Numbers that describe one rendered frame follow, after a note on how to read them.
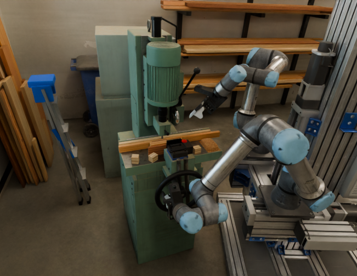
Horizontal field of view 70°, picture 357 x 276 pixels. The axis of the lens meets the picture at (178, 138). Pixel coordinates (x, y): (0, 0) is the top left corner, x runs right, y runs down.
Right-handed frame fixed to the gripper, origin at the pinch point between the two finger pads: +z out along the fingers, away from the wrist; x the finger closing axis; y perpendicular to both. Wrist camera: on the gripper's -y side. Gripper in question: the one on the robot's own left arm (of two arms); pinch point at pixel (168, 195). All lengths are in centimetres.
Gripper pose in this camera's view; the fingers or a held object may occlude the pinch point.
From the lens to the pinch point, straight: 129.4
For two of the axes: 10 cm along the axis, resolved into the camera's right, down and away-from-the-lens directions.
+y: 0.9, 9.9, 0.6
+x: 9.5, -1.0, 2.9
